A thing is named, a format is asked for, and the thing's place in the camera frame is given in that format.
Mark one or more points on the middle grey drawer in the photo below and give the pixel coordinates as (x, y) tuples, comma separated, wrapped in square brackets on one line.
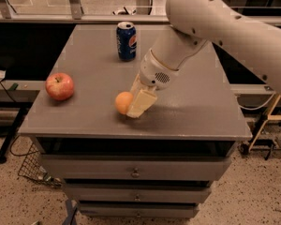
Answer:
[(136, 193)]

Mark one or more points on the grey drawer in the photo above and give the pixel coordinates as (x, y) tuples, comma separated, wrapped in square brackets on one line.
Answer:
[(136, 193), (138, 210), (135, 168)]

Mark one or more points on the grey drawer cabinet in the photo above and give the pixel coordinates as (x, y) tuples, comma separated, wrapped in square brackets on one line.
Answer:
[(196, 117)]

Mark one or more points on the red apple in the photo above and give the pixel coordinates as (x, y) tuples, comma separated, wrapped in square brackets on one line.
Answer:
[(59, 86)]

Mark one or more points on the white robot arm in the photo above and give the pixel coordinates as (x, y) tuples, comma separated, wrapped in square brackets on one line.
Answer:
[(254, 44)]

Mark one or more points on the wooden stand with wheels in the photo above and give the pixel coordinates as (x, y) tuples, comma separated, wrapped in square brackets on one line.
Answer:
[(261, 141)]

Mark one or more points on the black table leg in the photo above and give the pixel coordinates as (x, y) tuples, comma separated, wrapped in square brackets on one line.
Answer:
[(11, 134)]

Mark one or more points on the orange fruit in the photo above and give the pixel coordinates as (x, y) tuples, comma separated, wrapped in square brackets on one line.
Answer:
[(123, 101)]

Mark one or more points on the top grey drawer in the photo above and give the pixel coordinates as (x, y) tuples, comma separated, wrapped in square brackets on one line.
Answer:
[(135, 168)]

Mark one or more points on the black wire basket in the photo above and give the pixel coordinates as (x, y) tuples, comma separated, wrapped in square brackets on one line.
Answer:
[(34, 172)]

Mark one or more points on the blue pepsi can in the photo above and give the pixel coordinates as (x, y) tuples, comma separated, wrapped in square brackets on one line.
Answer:
[(126, 40)]

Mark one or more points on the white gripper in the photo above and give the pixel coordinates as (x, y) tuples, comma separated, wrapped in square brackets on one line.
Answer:
[(152, 71)]

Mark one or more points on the metal window railing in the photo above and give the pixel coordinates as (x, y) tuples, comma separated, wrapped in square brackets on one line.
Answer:
[(104, 11)]

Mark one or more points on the bottom grey drawer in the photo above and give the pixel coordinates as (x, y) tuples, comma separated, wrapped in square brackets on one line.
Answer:
[(138, 210)]

